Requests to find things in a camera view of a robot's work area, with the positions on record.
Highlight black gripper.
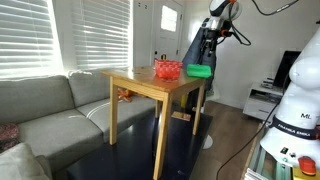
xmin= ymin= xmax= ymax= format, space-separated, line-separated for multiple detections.
xmin=201 ymin=28 xmax=219 ymax=50

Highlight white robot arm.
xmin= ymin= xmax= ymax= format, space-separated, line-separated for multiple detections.
xmin=201 ymin=0 xmax=242 ymax=52

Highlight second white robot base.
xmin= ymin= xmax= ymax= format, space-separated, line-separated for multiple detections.
xmin=260 ymin=28 xmax=320 ymax=168

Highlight blue puffer jacket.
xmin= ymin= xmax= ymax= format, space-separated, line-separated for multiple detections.
xmin=182 ymin=28 xmax=216 ymax=91

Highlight green plastic bin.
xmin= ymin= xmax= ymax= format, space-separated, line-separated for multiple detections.
xmin=187 ymin=64 xmax=212 ymax=78

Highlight red woven basket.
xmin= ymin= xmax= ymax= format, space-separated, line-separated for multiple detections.
xmin=155 ymin=59 xmax=183 ymax=80

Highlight white front door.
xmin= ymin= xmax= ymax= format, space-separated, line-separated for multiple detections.
xmin=154 ymin=0 xmax=182 ymax=60

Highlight orange box on floor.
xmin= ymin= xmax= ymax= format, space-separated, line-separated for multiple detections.
xmin=171 ymin=111 xmax=191 ymax=121

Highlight wooden table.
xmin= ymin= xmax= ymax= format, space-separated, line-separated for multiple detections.
xmin=101 ymin=66 xmax=205 ymax=180

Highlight white tv stand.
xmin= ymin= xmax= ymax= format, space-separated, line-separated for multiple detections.
xmin=243 ymin=83 xmax=283 ymax=121

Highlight black monitor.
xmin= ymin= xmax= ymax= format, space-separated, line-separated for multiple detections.
xmin=273 ymin=50 xmax=300 ymax=88

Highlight right window blind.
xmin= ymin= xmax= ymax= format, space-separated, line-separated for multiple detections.
xmin=71 ymin=0 xmax=131 ymax=69

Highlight window blind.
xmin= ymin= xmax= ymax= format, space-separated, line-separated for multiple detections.
xmin=0 ymin=0 xmax=63 ymax=79
xmin=71 ymin=0 xmax=131 ymax=69

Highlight dark floor rug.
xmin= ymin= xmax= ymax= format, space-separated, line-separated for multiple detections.
xmin=67 ymin=113 xmax=213 ymax=180

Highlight red emergency stop button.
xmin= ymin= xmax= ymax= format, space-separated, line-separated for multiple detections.
xmin=298 ymin=156 xmax=316 ymax=176

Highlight grey sofa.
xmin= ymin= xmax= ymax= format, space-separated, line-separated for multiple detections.
xmin=0 ymin=69 xmax=161 ymax=180

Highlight left window blind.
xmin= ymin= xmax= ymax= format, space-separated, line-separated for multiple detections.
xmin=0 ymin=0 xmax=63 ymax=79

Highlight patterned sofa cushion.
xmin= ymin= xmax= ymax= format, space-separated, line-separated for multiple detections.
xmin=0 ymin=123 xmax=19 ymax=152

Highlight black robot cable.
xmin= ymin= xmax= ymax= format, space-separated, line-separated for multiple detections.
xmin=216 ymin=0 xmax=301 ymax=47

